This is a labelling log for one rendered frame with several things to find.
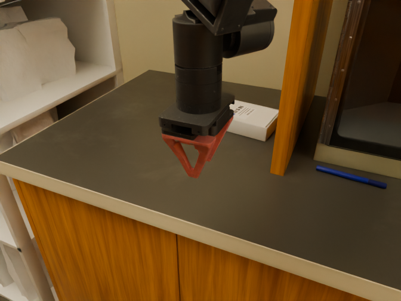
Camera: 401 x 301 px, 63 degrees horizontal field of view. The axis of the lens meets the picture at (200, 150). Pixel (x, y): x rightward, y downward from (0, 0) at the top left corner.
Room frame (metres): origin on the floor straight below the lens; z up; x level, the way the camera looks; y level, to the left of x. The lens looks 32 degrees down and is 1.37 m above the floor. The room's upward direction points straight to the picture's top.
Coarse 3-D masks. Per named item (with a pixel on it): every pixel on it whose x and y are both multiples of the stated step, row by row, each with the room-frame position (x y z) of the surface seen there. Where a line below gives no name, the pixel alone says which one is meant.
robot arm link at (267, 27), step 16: (192, 0) 0.37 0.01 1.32; (224, 0) 0.33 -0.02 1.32; (240, 0) 0.33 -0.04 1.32; (256, 0) 0.42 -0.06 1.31; (208, 16) 0.35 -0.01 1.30; (224, 16) 0.33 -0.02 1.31; (240, 16) 0.35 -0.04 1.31; (256, 16) 0.40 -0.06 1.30; (272, 16) 0.42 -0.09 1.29; (224, 32) 0.34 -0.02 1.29; (240, 32) 0.39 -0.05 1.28; (256, 32) 0.40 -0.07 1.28; (272, 32) 0.42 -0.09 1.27; (240, 48) 0.39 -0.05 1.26; (256, 48) 0.41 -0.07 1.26
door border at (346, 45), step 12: (348, 0) 0.62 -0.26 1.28; (360, 0) 0.61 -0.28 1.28; (360, 12) 0.61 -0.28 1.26; (348, 24) 0.62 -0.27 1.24; (348, 36) 0.62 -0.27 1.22; (348, 48) 0.61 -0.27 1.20; (336, 60) 0.62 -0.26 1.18; (348, 60) 0.61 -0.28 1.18; (336, 84) 0.62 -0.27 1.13; (336, 96) 0.62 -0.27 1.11; (336, 108) 0.61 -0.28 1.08; (324, 132) 0.62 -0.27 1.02
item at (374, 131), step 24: (384, 0) 0.60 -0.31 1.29; (360, 24) 0.61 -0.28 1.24; (384, 24) 0.60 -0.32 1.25; (360, 48) 0.61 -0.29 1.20; (384, 48) 0.59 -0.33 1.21; (360, 72) 0.60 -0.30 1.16; (384, 72) 0.59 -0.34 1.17; (360, 96) 0.60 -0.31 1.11; (384, 96) 0.58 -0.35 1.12; (336, 120) 0.61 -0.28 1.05; (360, 120) 0.59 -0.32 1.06; (384, 120) 0.58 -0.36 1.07; (336, 144) 0.61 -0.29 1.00; (360, 144) 0.59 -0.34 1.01; (384, 144) 0.57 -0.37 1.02
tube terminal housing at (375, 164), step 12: (324, 144) 0.63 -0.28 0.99; (324, 156) 0.62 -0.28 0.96; (336, 156) 0.61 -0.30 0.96; (348, 156) 0.60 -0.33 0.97; (360, 156) 0.60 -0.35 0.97; (372, 156) 0.59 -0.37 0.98; (360, 168) 0.59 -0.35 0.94; (372, 168) 0.58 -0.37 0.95; (384, 168) 0.57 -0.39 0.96; (396, 168) 0.57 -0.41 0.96
